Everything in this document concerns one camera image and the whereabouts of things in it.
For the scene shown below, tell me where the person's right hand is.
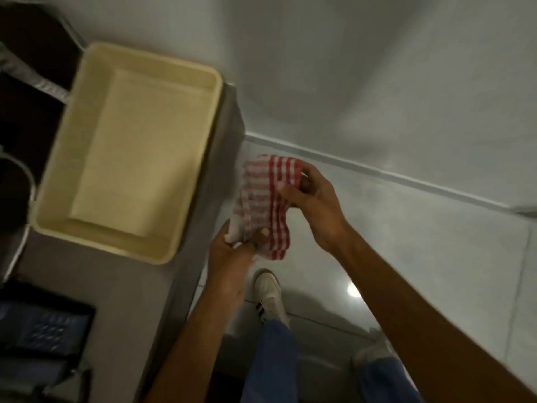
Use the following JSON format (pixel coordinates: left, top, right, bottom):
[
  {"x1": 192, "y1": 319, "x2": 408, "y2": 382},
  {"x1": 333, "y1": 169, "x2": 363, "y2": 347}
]
[{"x1": 278, "y1": 160, "x2": 352, "y2": 255}]

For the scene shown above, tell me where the person's left hand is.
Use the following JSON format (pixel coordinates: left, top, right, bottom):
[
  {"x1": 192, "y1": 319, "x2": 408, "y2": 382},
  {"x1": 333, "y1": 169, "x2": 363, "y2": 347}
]
[{"x1": 207, "y1": 219, "x2": 270, "y2": 299}]

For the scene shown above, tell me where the red white checkered cloth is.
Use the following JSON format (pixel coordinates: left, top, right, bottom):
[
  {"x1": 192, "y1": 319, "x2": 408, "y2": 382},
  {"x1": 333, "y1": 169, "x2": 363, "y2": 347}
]
[{"x1": 226, "y1": 154, "x2": 305, "y2": 261}]

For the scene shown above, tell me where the person's left forearm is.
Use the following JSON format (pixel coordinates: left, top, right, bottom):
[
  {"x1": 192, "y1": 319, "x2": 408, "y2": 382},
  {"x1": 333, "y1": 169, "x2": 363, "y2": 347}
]
[{"x1": 143, "y1": 285, "x2": 246, "y2": 403}]

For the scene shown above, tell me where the person's right forearm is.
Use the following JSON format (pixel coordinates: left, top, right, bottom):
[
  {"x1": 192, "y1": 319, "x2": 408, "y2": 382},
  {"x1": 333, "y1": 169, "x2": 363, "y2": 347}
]
[{"x1": 329, "y1": 224, "x2": 537, "y2": 403}]

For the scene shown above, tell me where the white sneaker with black stripes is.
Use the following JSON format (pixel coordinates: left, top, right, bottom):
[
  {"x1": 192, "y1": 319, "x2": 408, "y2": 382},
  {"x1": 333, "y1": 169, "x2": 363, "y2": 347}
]
[{"x1": 252, "y1": 268, "x2": 291, "y2": 330}]

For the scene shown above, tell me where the blue jeans leg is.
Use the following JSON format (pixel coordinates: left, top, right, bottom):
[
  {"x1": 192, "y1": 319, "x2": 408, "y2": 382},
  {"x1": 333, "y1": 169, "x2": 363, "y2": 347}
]
[
  {"x1": 359, "y1": 357, "x2": 424, "y2": 403},
  {"x1": 243, "y1": 318, "x2": 299, "y2": 403}
]

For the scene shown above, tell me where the stainless steel counter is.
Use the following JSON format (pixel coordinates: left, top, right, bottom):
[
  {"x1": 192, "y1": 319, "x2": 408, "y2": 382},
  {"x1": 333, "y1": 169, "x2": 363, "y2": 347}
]
[{"x1": 0, "y1": 81, "x2": 246, "y2": 403}]

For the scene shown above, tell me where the cream plastic tray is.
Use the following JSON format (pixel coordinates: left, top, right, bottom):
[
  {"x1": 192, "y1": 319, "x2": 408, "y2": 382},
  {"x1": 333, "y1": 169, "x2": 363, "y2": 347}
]
[{"x1": 30, "y1": 42, "x2": 224, "y2": 266}]

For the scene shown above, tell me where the black device with blue keypad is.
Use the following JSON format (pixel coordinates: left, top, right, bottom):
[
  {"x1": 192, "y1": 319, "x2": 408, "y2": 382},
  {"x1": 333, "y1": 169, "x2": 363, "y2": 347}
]
[{"x1": 0, "y1": 283, "x2": 96, "y2": 374}]

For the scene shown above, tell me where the steel sink faucet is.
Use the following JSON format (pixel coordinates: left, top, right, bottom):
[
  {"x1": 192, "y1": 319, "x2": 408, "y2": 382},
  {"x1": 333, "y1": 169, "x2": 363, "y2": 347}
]
[{"x1": 0, "y1": 144, "x2": 36, "y2": 206}]

